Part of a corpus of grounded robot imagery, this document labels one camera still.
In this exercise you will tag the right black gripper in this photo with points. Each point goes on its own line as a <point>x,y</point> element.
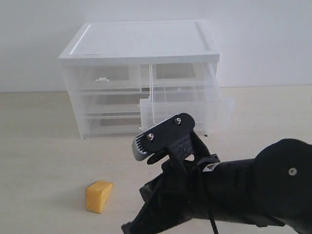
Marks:
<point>171,199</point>

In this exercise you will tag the wide clear drawer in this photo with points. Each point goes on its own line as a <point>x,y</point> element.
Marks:
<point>120,103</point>
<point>110,126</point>

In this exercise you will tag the yellow cheese wedge block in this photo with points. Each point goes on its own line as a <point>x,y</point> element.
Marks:
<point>96,196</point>

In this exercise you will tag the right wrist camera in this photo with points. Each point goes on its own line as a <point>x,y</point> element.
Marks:
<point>162,135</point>

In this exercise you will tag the white plastic drawer cabinet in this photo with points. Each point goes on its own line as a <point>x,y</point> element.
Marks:
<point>132,43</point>

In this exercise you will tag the middle wide clear drawer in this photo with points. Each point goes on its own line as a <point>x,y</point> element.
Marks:
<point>120,103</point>

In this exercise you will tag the bottom wide clear drawer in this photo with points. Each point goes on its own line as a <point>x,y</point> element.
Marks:
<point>110,126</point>

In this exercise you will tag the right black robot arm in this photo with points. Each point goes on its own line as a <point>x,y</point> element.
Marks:
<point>272,189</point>

